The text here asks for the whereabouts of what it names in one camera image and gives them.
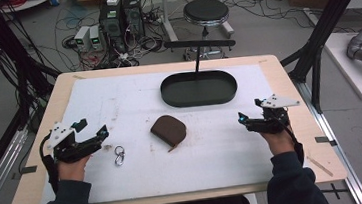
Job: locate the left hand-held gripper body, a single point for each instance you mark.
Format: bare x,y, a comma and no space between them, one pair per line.
69,149

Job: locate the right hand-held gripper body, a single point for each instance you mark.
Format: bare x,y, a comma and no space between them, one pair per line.
272,120

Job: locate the person's left hand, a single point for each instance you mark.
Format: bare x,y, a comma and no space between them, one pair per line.
73,168

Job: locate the person's right hand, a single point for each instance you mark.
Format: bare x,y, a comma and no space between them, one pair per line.
279,143

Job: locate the light wooden table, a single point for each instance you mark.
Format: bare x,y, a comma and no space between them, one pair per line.
318,125

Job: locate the black tape strip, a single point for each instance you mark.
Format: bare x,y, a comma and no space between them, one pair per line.
323,140
28,170

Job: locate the black oval tray with stand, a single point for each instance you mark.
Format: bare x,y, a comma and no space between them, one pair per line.
198,92

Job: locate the thin wooden stick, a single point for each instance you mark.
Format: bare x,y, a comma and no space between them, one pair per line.
320,166

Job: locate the brown leather pouch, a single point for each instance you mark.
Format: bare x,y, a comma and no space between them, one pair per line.
169,130

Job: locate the white foam mat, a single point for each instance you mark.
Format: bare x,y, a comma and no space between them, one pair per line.
175,169

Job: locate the grey bench power supply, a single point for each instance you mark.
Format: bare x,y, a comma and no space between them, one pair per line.
81,38
95,37

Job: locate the white floor platform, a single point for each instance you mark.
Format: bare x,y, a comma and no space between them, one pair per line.
357,78

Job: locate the black cross floor tape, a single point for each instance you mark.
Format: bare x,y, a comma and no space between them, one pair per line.
335,191

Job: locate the black computer tower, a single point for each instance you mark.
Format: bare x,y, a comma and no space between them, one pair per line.
133,14
112,26

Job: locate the black round stool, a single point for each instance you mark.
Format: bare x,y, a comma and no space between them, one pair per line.
206,10

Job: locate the black metal frame strut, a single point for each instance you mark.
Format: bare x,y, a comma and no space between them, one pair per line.
328,17

